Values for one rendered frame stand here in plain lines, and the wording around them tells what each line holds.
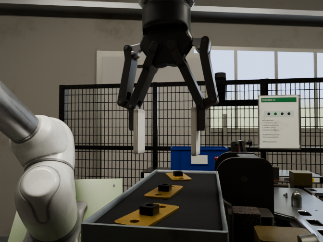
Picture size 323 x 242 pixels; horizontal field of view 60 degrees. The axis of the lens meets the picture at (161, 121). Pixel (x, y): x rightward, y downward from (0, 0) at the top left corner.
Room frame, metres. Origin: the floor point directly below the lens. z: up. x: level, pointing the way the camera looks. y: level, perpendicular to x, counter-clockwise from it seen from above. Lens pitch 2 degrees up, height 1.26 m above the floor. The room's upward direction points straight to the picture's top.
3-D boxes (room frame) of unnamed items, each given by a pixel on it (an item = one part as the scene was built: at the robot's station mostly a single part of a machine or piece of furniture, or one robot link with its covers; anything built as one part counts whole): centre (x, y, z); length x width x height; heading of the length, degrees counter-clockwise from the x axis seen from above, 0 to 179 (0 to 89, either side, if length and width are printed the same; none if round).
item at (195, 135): (0.41, -0.05, 1.25); 0.03 x 0.01 x 0.07; 161
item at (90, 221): (0.44, -0.02, 1.16); 0.37 x 0.14 x 0.02; 170
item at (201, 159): (1.55, -0.21, 1.10); 0.30 x 0.17 x 0.13; 85
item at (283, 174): (1.53, -0.35, 1.02); 0.90 x 0.22 x 0.03; 80
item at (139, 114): (0.44, 0.04, 1.25); 0.03 x 0.01 x 0.07; 161
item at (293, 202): (0.94, -0.45, 1.02); 0.03 x 0.03 x 0.07
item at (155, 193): (0.43, -0.01, 1.17); 0.08 x 0.04 x 0.01; 161
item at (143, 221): (0.31, 0.01, 1.17); 0.08 x 0.04 x 0.01; 152
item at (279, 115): (1.59, -0.67, 1.30); 0.23 x 0.02 x 0.31; 80
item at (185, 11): (0.43, -0.01, 1.40); 0.08 x 0.07 x 0.09; 71
